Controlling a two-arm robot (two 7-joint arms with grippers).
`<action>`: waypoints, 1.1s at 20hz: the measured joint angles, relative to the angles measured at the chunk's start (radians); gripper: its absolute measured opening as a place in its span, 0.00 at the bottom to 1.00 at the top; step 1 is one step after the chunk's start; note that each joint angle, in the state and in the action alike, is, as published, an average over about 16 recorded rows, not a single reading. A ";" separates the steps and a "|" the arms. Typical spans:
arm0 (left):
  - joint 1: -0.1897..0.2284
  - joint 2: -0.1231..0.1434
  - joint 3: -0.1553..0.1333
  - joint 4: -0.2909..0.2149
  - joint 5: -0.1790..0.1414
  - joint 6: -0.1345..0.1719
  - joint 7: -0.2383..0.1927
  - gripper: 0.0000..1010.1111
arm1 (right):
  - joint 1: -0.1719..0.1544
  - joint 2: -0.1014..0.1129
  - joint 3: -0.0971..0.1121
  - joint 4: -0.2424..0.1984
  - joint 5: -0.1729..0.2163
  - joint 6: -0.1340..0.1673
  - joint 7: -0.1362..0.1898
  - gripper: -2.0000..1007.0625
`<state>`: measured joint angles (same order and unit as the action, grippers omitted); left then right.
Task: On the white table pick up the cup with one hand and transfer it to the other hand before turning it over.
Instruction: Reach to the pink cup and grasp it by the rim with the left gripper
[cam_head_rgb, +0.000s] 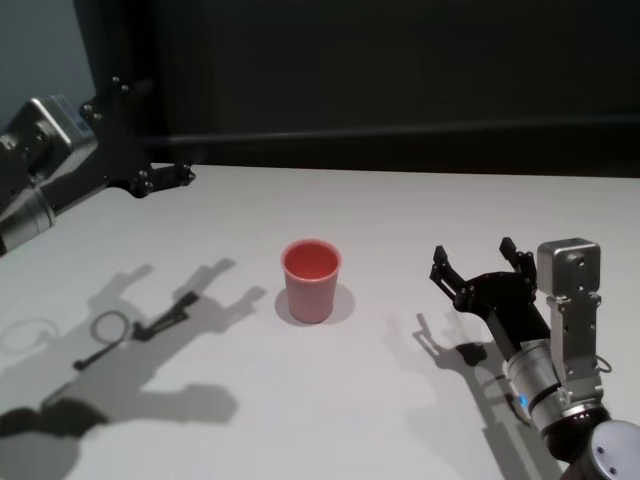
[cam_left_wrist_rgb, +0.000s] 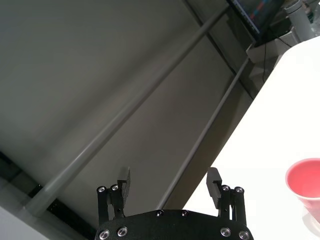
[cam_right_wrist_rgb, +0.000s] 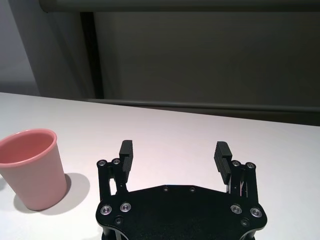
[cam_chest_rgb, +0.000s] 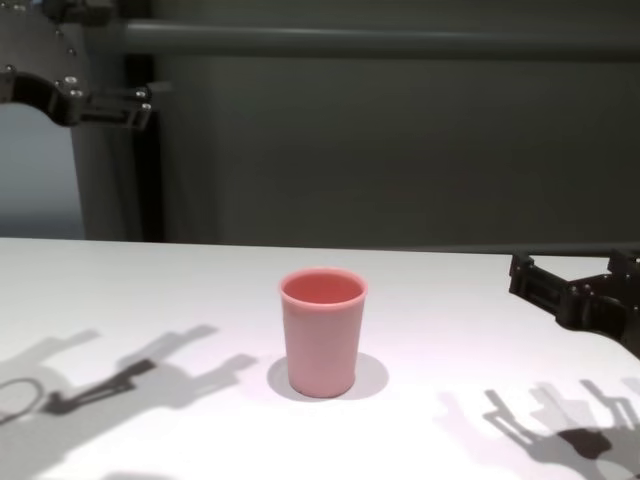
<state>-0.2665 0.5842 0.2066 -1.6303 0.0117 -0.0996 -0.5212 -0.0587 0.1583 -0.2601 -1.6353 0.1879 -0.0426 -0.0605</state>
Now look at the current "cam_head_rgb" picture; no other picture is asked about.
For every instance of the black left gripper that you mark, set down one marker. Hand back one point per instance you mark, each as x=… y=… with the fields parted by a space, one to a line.
x=115 y=155

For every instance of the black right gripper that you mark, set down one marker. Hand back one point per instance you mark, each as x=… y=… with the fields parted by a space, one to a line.
x=505 y=300

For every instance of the pink plastic cup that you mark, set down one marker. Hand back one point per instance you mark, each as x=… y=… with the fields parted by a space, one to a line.
x=312 y=300

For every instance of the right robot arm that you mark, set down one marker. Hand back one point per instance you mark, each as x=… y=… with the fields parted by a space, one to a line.
x=535 y=370

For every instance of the grey metal handrail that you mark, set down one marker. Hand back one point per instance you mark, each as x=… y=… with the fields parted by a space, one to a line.
x=400 y=140

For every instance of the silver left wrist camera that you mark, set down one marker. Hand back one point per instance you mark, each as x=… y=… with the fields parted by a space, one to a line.
x=50 y=125

